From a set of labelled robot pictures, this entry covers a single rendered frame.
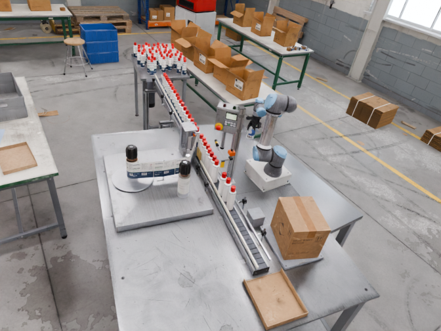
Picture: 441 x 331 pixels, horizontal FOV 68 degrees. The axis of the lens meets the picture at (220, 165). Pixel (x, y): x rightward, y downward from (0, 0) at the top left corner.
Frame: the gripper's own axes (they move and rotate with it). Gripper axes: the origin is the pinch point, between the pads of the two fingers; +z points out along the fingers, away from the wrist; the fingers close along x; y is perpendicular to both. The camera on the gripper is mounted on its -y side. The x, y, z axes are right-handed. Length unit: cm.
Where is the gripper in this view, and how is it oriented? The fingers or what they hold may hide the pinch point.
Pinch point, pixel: (251, 132)
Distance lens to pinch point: 302.0
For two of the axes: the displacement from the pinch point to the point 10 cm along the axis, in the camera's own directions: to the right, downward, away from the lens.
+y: 5.2, 5.7, -6.4
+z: -1.2, 7.9, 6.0
